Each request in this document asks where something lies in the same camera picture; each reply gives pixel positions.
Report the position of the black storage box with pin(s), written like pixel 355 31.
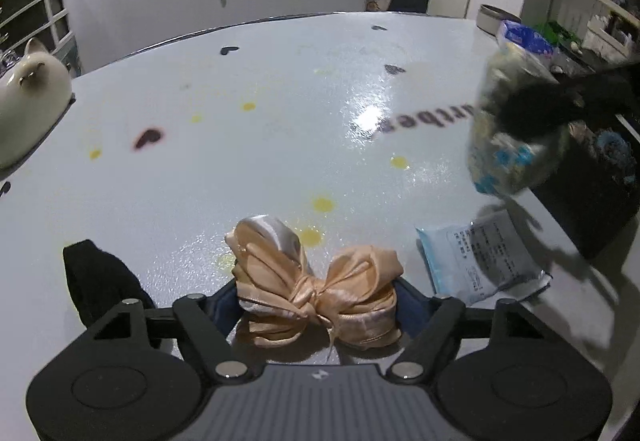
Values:
pixel 592 211

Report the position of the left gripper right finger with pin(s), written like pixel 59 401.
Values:
pixel 431 324

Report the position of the cream cat-shaped ceramic pot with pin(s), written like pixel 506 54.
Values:
pixel 36 90

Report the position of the white drawer cabinet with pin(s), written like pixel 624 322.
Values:
pixel 45 20

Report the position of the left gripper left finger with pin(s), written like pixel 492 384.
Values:
pixel 204 324

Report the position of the small white sachet packet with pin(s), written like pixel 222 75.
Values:
pixel 480 260

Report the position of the blue white knitted pouch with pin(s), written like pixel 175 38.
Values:
pixel 517 139

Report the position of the blue tissue pack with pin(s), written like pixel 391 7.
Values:
pixel 525 37

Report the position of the dark blue crochet scrunchie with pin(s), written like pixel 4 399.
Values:
pixel 611 155

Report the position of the peach satin bow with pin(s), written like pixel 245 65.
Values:
pixel 355 303

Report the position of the black soft pouch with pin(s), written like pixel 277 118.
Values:
pixel 97 280

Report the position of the round metal tin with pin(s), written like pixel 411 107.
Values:
pixel 489 18

